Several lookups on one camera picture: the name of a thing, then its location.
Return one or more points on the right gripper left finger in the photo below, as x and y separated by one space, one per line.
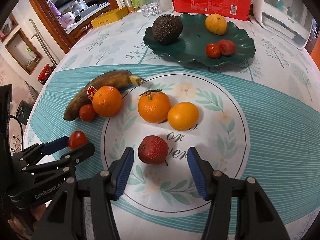
64 218

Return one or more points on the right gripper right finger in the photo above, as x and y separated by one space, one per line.
256 216

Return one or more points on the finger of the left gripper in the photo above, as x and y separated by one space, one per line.
36 152
66 165

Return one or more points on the red cherry tomato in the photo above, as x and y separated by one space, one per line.
77 139

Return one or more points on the large orange mandarin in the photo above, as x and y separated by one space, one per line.
107 101

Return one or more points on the mandarin with stem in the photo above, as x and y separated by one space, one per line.
154 106

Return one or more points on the overripe brown banana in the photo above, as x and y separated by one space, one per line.
120 79

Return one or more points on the smooth yellow-orange citrus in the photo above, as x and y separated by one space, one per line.
183 116

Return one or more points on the red basket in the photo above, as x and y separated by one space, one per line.
45 73

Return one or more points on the patterned tablecloth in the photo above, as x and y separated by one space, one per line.
258 119

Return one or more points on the yellow flat box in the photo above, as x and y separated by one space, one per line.
110 17

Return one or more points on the wooden cabinet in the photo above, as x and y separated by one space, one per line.
69 20

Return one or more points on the dark green wavy plate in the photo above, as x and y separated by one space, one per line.
190 46

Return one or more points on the dark brown avocado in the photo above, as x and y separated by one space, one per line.
166 29

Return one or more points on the cherry tomato on plate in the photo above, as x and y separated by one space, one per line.
213 51

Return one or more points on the small glass jar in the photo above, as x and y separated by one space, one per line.
129 5

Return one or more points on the clear drinking glass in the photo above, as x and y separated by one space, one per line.
150 7

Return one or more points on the yellow lemon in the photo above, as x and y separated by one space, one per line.
216 24

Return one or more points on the white plastic appliance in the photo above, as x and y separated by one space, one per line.
289 19

